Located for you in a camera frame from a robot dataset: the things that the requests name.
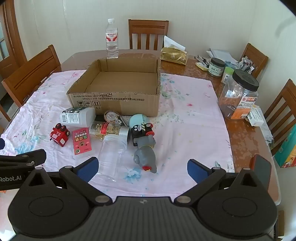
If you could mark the cardboard box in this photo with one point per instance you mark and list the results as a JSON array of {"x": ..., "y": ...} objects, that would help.
[{"x": 115, "y": 102}]

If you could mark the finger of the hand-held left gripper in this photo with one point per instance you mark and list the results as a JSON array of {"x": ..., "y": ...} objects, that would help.
[
  {"x": 27, "y": 158},
  {"x": 1, "y": 144}
]

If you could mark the phone in red case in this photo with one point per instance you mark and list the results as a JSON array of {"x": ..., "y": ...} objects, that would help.
[{"x": 262, "y": 166}]

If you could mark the glass jar dark lid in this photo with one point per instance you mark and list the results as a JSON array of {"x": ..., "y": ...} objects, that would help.
[{"x": 216, "y": 67}]

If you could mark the wooden slatted dining chair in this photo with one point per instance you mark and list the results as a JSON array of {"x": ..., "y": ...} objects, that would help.
[{"x": 148, "y": 34}]

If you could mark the pink floral tablecloth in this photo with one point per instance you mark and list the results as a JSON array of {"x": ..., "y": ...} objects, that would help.
[{"x": 189, "y": 120}]

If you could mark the pink card pack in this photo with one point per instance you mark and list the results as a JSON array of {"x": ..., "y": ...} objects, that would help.
[{"x": 81, "y": 141}]

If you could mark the capsule bottle silver lid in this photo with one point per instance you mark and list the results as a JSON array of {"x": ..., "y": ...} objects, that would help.
[{"x": 106, "y": 129}]

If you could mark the clear water bottle red label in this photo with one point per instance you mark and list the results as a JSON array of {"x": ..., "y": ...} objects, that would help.
[{"x": 112, "y": 39}]

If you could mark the large clear jar black lid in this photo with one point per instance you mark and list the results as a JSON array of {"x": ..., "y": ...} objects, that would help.
[{"x": 238, "y": 97}]

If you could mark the bunch of black pens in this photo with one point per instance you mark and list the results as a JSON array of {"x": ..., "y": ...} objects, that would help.
[{"x": 202, "y": 59}]

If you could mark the wooden panel-back dining chair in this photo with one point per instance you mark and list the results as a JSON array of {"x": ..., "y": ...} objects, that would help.
[{"x": 30, "y": 74}]

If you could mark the white medicine box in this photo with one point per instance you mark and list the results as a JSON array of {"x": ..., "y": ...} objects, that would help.
[{"x": 254, "y": 117}]

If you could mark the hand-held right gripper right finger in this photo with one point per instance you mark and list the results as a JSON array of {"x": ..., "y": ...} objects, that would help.
[{"x": 196, "y": 169}]

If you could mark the small jar green lid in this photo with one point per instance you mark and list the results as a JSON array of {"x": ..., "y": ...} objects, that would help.
[{"x": 227, "y": 74}]

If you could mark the clear correction tape dispenser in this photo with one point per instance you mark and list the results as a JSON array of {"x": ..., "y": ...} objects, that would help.
[{"x": 112, "y": 117}]

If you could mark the clear plastic jar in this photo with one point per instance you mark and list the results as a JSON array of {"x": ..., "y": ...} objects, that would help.
[{"x": 111, "y": 155}]

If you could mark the gold tissue pack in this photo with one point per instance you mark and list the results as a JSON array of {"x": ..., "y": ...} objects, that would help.
[{"x": 173, "y": 55}]

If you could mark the white pill bottle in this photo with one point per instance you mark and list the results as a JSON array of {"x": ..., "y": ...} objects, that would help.
[{"x": 77, "y": 116}]

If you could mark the wooden door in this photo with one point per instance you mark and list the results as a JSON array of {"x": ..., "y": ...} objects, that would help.
[{"x": 9, "y": 39}]

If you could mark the loose white papers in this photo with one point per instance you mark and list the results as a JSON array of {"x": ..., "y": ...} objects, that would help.
[{"x": 222, "y": 55}]

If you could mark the green printed carton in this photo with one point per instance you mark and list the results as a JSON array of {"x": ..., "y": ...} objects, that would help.
[{"x": 288, "y": 150}]

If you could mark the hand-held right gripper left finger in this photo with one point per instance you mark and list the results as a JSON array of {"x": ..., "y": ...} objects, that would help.
[{"x": 89, "y": 168}]

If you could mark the yellow sticky note pad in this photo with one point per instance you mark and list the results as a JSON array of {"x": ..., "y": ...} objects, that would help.
[{"x": 201, "y": 66}]

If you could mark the light blue egg-shaped toy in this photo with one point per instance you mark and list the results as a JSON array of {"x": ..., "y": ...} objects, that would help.
[{"x": 137, "y": 119}]

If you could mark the red toy car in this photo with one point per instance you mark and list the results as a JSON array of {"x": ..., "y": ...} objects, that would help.
[{"x": 59, "y": 136}]

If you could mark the grey animal figurine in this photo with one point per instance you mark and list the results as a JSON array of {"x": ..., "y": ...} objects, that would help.
[{"x": 145, "y": 155}]

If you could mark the clear bag of small items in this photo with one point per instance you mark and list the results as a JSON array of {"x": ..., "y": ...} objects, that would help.
[{"x": 247, "y": 65}]

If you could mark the black toy block red wheels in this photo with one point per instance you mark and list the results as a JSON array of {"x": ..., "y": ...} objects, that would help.
[{"x": 141, "y": 134}]

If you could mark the stack of white leaflets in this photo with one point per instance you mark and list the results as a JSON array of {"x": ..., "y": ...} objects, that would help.
[{"x": 266, "y": 129}]

